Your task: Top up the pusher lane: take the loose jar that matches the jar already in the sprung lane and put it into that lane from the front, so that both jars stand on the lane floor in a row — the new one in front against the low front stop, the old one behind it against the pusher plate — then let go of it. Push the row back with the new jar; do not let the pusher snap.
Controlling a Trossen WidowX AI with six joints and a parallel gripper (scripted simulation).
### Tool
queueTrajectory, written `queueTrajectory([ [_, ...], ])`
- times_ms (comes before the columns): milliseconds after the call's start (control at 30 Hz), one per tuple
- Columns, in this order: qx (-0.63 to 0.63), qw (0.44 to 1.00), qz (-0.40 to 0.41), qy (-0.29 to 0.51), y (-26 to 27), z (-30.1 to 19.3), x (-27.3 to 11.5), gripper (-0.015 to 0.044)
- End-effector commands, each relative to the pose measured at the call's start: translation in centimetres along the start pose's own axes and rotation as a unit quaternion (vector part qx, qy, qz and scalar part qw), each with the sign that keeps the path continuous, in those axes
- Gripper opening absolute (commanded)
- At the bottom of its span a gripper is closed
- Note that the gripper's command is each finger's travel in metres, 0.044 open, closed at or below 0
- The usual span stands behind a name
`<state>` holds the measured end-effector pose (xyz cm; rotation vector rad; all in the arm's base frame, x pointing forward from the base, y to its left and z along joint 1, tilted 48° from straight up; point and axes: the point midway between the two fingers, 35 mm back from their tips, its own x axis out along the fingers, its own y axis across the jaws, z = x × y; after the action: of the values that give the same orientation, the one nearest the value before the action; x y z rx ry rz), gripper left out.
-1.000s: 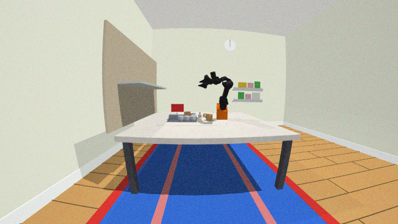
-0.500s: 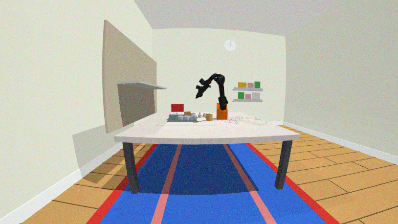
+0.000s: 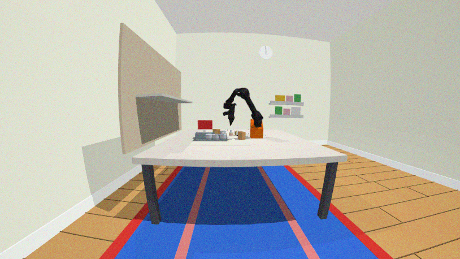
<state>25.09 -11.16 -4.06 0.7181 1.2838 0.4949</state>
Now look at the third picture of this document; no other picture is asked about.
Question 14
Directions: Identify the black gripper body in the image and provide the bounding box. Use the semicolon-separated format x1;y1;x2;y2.
228;109;235;119

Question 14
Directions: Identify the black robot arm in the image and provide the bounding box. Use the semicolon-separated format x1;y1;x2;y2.
223;88;263;127

